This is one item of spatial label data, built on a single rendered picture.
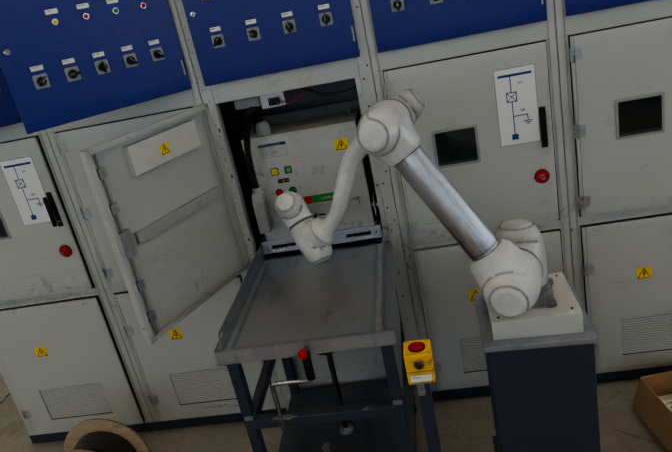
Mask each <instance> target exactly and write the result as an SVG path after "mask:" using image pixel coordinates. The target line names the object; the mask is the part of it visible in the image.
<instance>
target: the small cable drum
mask: <svg viewBox="0 0 672 452"><path fill-rule="evenodd" d="M64 452H151V451H150V449H149V447H148V445H147V443H146V442H145V441H144V439H143V438H142V437H141V436H140V435H139V434H138V433H137V432H135V431H134V430H133V429H131V428H130V427H128V426H126V425H124V424H122V423H119V422H116V421H114V420H109V419H101V418H96V419H89V420H85V421H82V422H80V423H78V424H77V425H75V426H74V427H73V428H72V429H71V430H70V431H69V433H68V434H67V436H66V439H65V442H64Z"/></svg>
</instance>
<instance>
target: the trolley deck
mask: <svg viewBox="0 0 672 452"><path fill-rule="evenodd" d="M376 262H377V246H370V247H363V248H356V249H349V250H342V251H336V252H332V256H331V258H330V259H329V260H327V261H325V262H322V263H320V264H314V263H311V262H310V261H308V260H307V259H306V258H305V256H301V257H295V258H288V259H281V260H274V261H269V263H268V266H267V268H266V270H265V273H264V275H263V278H262V280H261V283H260V285H259V287H258V290H257V292H256V295H255V297H254V299H253V302H252V304H251V307H250V309H249V311H248V314H247V316H246V319H245V321H244V323H243V326H242V328H241V331H240V333H239V335H238V338H237V340H236V343H235V345H234V348H233V350H230V351H222V352H221V349H222V348H221V345H220V341H218V343H217V345H216V347H215V349H214V351H213V352H214V355H215V358H216V361H217V365H218V366H224V365H232V364H240V363H248V362H257V361H265V360H273V359H281V358H289V357H298V351H299V350H300V349H303V347H304V348H305V350H306V351H309V353H310V355H314V354H322V353H330V352H339V351H347V350H355V349H363V348H371V347H380V346H388V345H396V344H397V315H396V284H395V254H394V249H393V243H390V244H386V331H381V332H374V321H375V291H376Z"/></svg>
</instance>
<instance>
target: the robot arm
mask: <svg viewBox="0 0 672 452"><path fill-rule="evenodd" d="M424 108H425V101H424V99H423V97H422V96H421V95H420V94H419V93H418V92H417V91H416V90H415V89H406V90H403V91H400V92H398V93H397V94H395V95H393V96H391V97H389V98H387V99H385V100H383V101H380V102H378V103H376V104H374V105H373V106H372V107H370V108H369V109H368V110H367V111H366V112H365V113H364V114H363V115H362V117H361V118H360V120H359V123H358V126H357V136H356V137H355V138H354V139H353V141H352V142H351V143H350V145H349V146H348V148H347V149H346V151H345V153H344V155H343V157H342V160H341V163H340V167H339V172H338V176H337V181H336V186H335V191H334V196H333V201H332V205H331V209H330V212H329V214H328V215H327V216H326V217H325V218H324V219H321V218H315V219H314V217H313V216H312V214H311V212H310V210H309V207H308V205H307V203H306V202H305V201H304V198H302V197H301V196H300V195H299V194H297V193H295V192H290V191H287V192H284V193H282V194H281V195H279V196H278V197H277V198H276V201H275V209H276V211H277V213H278V214H279V215H280V218H281V219H282V220H283V222H284V223H285V224H286V226H287V227H288V229H289V231H290V232H291V234H292V237H293V239H294V241H295V243H296V245H297V247H298V248H299V250H300V251H301V253H302V254H303V255H304V256H305V258H306V259H307V260H308V261H310V262H311V263H314V264H320V263H322V262H325V261H327V260H329V259H330V258H331V256H332V246H331V242H332V240H333V238H334V234H333V233H334V232H335V230H336V229H337V228H338V227H339V225H340V224H341V222H342V220H343V218H344V215H345V212H346V209H347V205H348V201H349V197H350V194H351V190H352V186H353V182H354V178H355V174H356V171H357V168H358V166H359V164H360V162H361V160H362V159H363V158H364V157H365V156H366V155H367V154H370V155H373V156H375V157H376V158H378V159H379V160H380V161H382V162H383V163H385V164H386V165H387V166H390V167H393V166H394V167H395V168H396V169H397V170H398V172H399V173H400V174H401V175H402V176H403V178H404V179H405V180H406V181H407V182H408V184H409V185H410V186H411V187H412V188H413V190H414V191H415V192H416V193H417V194H418V196H419V197H420V198H421V199H422V200H423V202H424V203H425V204H426V205H427V206H428V208H429V209H430V210H431V211H432V212H433V214H434V215H435V216H436V217H437V218H438V220H439V221H440V222H441V223H442V224H443V226H444V227H445V228H446V229H447V230H448V232H449V233H450V234H451V235H452V236H453V238H454V239H455V240H456V241H457V242H458V244H459V245H460V246H461V247H462V248H463V250H464V251H465V252H466V253H467V254H468V256H469V257H470V258H471V260H470V272H471V273H472V275H473V277H474V278H475V280H476V282H477V284H478V286H479V288H480V290H481V292H482V293H483V297H484V300H485V302H486V303H487V305H488V306H489V307H490V308H491V309H492V310H493V311H494V312H495V313H497V314H498V315H500V316H503V317H509V318H511V317H516V316H518V315H521V314H523V313H525V312H526V311H528V310H530V309H531V308H541V307H547V308H554V307H556V306H557V301H556V300H555V299H554V296H553V290H552V285H553V279H552V278H548V263H547V255H546V249H545V244H544V239H543V236H542V234H541V232H540V231H539V229H538V228H537V226H536V225H535V224H534V223H532V222H530V221H529V220H527V219H512V220H508V221H505V222H503V223H502V224H501V225H500V226H499V227H498V229H497V232H496V234H495V235H494V233H493V232H492V231H491V230H490V229H489V227H488V226H487V225H486V224H485V223H484V221H483V220H482V219H481V218H480V217H479V215H478V214H477V213H476V212H475V211H474V209H473V208H472V207H471V206H470V204H469V203H468V202H467V201H466V200H465V198H464V197H463V196H462V195H461V194H460V192H459V191H458V190H457V189H456V188H455V186H454V185H453V184H452V183H451V182H450V180H449V179H448V178H447V177H446V176H445V174H444V173H443V172H442V171H441V169H440V168H439V167H438V166H437V165H436V163H435V162H434V161H433V160H432V159H431V157H430V156H429V155H428V154H427V153H426V151H425V150H424V149H423V148H422V147H421V145H420V144H421V142H420V137H419V135H418V133H417V132H416V130H415V128H414V126H413V125H414V123H415V122H416V120H417V119H418V118H419V117H420V116H421V114H422V112H423V110H424Z"/></svg>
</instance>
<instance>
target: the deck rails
mask: <svg viewBox="0 0 672 452"><path fill-rule="evenodd" d="M268 263H269V260H268V261H262V258H261V254H260V251H259V248H258V250H257V252H256V254H255V256H254V258H253V260H252V262H251V265H250V267H249V269H248V271H247V273H246V275H245V277H244V279H243V281H242V283H241V286H240V288H239V290H238V292H237V294H236V296H235V298H234V300H233V302H232V304H231V306H230V309H229V311H228V313H227V315H226V317H225V319H224V321H223V323H222V325H221V327H220V330H219V332H218V334H217V335H218V338H219V341H220V345H221V348H222V349H221V352H222V351H230V350H233V348H234V345H235V343H236V340H237V338H238V335H239V333H240V331H241V328H242V326H243V323H244V321H245V319H246V316H247V314H248V311H249V309H250V307H251V304H252V302H253V299H254V297H255V295H256V292H257V290H258V287H259V285H260V283H261V280H262V278H263V275H264V273H265V270H266V268H267V266H268ZM381 331H386V243H385V240H384V235H383V230H382V244H377V262H376V291H375V321H374V332H381ZM221 332H222V336H221V337H220V334H221Z"/></svg>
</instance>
